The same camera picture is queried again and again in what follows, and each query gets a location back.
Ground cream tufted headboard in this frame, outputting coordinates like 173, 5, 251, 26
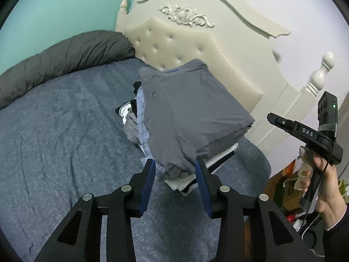
115, 0, 335, 154

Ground folded clothes pile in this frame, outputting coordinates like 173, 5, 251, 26
115, 80, 241, 197

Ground floor clutter bags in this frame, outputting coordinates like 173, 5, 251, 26
272, 165, 349, 230

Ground person's right hand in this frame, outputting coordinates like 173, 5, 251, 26
299, 146, 347, 230

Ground blue bed sheet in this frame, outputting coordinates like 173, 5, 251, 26
1, 58, 220, 261

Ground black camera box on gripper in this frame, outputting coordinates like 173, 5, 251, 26
318, 91, 338, 140

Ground grey boxer shorts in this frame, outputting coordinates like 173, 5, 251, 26
137, 57, 256, 181

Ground black jacket sleeve right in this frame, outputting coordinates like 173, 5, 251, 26
322, 203, 348, 261

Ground dark grey rolled duvet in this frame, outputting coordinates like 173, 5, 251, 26
1, 30, 135, 108

